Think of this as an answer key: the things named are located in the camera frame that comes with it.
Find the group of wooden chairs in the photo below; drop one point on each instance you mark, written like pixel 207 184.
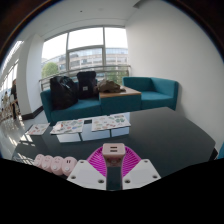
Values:
pixel 6 110

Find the teal armchair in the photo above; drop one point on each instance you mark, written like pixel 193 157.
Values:
pixel 156 96

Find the large black backpack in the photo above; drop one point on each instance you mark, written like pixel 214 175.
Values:
pixel 63 92

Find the black backpack with label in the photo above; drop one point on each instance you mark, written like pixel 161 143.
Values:
pixel 87 85

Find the pink power strip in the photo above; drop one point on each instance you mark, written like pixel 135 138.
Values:
pixel 56 164

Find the person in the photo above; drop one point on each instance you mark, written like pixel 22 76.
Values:
pixel 14 91

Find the teal side table wooden top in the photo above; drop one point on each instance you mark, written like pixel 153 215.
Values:
pixel 120 103

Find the colourful sticker sheet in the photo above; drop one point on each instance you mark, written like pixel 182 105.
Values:
pixel 67 127
pixel 110 122

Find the small sticker sheet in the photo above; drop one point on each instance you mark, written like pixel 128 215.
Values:
pixel 37 129

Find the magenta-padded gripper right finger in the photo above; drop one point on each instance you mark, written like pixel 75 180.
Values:
pixel 140 175

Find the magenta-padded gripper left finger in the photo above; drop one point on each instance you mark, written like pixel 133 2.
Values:
pixel 88 175

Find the teal sofa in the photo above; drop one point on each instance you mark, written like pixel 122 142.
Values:
pixel 83 110

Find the brown jacket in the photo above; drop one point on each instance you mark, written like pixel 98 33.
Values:
pixel 109 86

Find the pink charger block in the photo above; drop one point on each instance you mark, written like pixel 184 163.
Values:
pixel 113 154

